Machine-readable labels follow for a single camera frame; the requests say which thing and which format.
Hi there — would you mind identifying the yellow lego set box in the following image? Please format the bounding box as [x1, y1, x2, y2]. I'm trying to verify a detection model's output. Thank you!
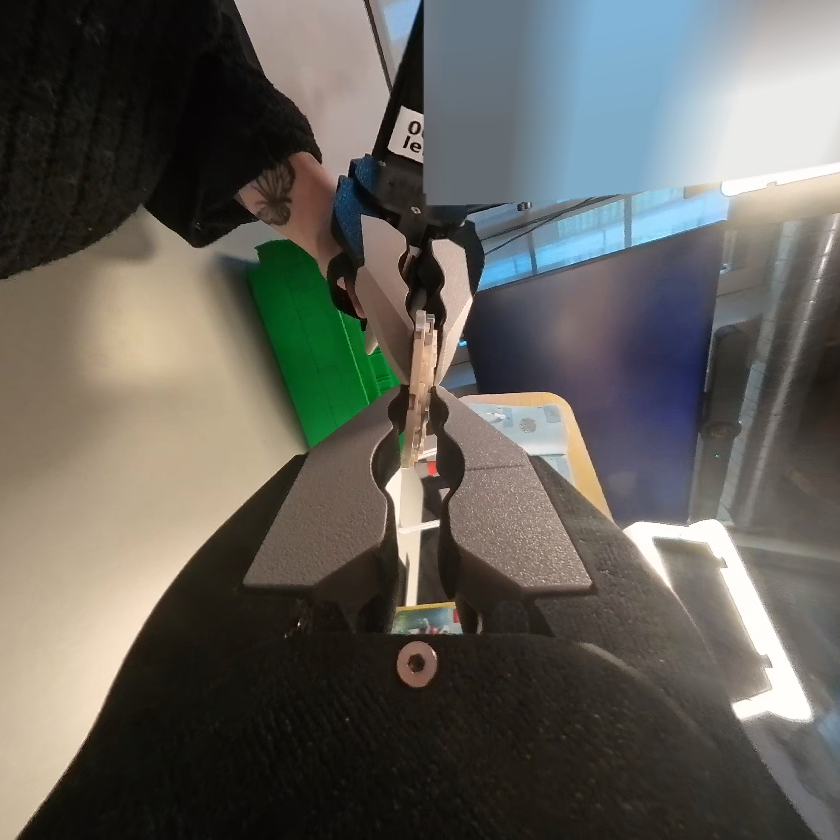
[391, 604, 462, 635]

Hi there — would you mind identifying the person's left hand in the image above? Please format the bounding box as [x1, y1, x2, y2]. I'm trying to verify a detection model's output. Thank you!
[292, 159, 345, 280]

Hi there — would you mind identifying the white light panel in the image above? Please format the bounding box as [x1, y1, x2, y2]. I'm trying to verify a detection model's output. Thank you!
[622, 517, 816, 724]

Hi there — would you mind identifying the blue instruction booklet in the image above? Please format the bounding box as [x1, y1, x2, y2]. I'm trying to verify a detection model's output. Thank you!
[471, 402, 568, 455]

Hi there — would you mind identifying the green plastic bin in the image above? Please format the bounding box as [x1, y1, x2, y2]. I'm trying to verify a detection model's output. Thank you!
[247, 238, 403, 448]

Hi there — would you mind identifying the large paned window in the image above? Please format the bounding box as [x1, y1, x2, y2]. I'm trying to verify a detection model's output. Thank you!
[472, 189, 731, 291]

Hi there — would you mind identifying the white round lego plate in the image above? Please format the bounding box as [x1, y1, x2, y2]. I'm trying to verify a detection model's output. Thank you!
[398, 310, 442, 469]

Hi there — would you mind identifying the large dark monitor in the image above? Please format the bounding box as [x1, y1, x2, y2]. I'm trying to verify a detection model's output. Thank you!
[461, 223, 726, 526]

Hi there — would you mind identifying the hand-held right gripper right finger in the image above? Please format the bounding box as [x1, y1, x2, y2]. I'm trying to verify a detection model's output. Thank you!
[433, 386, 599, 632]

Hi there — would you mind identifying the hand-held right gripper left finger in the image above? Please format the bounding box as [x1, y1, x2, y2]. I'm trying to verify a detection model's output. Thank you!
[241, 386, 404, 632]

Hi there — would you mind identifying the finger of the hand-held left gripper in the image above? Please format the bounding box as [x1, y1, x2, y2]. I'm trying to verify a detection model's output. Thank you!
[354, 213, 427, 387]
[427, 238, 480, 387]

